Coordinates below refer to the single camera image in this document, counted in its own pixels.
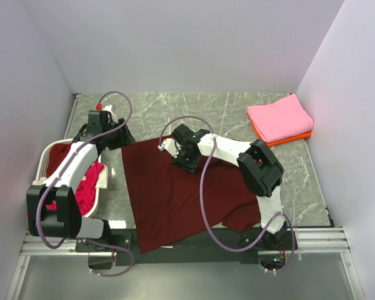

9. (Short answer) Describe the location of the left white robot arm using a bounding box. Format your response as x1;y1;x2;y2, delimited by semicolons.
26;105;135;251

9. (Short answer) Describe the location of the folded pink t shirt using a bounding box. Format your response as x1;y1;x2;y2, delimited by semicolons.
247;94;314;142

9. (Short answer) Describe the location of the red t shirt in basket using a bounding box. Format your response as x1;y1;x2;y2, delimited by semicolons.
46;143;72;177

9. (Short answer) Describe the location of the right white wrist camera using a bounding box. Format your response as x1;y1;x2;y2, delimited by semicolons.
157;138;181;158

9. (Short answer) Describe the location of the dark red t shirt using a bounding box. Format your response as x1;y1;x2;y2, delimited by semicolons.
121;139;261;253

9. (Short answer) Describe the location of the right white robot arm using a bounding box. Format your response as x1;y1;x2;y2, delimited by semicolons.
158;124;287;249

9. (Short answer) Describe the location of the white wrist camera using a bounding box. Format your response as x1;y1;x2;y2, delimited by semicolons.
96;103;118;120
157;138;181;158

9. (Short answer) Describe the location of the magenta t shirt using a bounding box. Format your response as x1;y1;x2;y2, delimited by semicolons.
26;161;106;221

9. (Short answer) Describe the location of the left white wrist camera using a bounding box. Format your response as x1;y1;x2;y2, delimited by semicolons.
96;103;118;120

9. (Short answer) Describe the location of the cream t shirt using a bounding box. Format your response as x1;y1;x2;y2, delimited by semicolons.
80;163;109;189

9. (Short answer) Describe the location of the white laundry basket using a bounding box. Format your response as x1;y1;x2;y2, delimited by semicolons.
32;139;108;218

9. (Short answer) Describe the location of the folded orange t shirt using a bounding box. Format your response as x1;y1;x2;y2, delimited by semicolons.
252;123;311;146

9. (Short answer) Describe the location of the black base beam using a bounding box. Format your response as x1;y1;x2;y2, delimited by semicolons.
75;227;298;270

